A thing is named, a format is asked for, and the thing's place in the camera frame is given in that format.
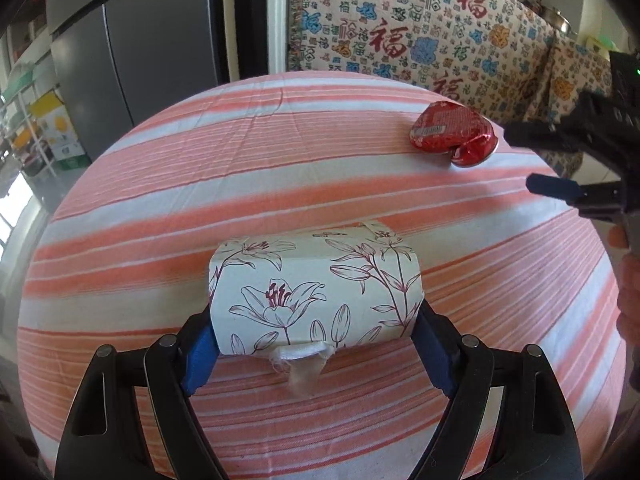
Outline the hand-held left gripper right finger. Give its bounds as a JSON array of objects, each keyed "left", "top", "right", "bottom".
[{"left": 407, "top": 300, "right": 586, "bottom": 480}]

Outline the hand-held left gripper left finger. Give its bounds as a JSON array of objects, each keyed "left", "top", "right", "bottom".
[{"left": 54, "top": 307, "right": 226, "bottom": 480}]

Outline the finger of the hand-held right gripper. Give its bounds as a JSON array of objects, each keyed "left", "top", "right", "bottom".
[
  {"left": 527, "top": 172, "right": 626, "bottom": 221},
  {"left": 504, "top": 91, "right": 621, "bottom": 153}
]

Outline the red foil snack packet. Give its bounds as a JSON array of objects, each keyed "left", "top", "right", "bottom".
[{"left": 409, "top": 100, "right": 498, "bottom": 168}]

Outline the floral tissue pack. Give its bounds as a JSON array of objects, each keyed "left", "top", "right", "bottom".
[{"left": 206, "top": 219, "right": 423, "bottom": 401}]

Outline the person's right hand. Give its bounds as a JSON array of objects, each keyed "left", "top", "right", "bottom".
[{"left": 606, "top": 225, "right": 640, "bottom": 391}]

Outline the tub with yellow green lid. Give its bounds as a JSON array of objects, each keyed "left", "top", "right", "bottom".
[{"left": 582, "top": 35, "right": 613, "bottom": 56}]

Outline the steel pot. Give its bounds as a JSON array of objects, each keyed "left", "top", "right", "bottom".
[{"left": 530, "top": 2, "right": 576, "bottom": 36}]

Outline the patterned fringed cloth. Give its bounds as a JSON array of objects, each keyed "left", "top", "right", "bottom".
[{"left": 286, "top": 0, "right": 616, "bottom": 176}]

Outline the pink striped tablecloth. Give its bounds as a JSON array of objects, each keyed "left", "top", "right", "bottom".
[{"left": 16, "top": 71, "right": 628, "bottom": 480}]

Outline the yellow white cardboard box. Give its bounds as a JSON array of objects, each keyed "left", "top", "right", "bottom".
[{"left": 27, "top": 87, "right": 86, "bottom": 166}]

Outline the grey refrigerator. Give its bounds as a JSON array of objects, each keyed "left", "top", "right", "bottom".
[{"left": 45, "top": 0, "right": 223, "bottom": 133}]

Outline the white storage rack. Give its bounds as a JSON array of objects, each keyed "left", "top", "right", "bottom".
[{"left": 0, "top": 60, "right": 56, "bottom": 186}]

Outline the dark wall shelf unit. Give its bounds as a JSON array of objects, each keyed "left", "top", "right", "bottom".
[{"left": 0, "top": 0, "right": 51, "bottom": 61}]

